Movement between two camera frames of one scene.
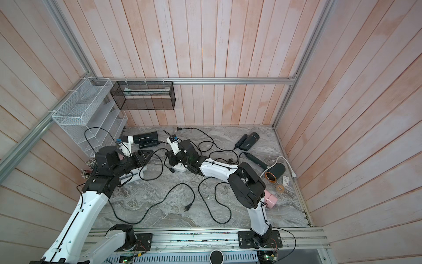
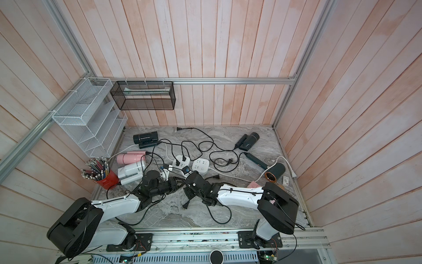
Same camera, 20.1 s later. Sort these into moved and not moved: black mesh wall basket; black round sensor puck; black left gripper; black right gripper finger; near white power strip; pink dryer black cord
Moved: black right gripper finger; black left gripper
Not moved: near white power strip; pink dryer black cord; black round sensor puck; black mesh wall basket
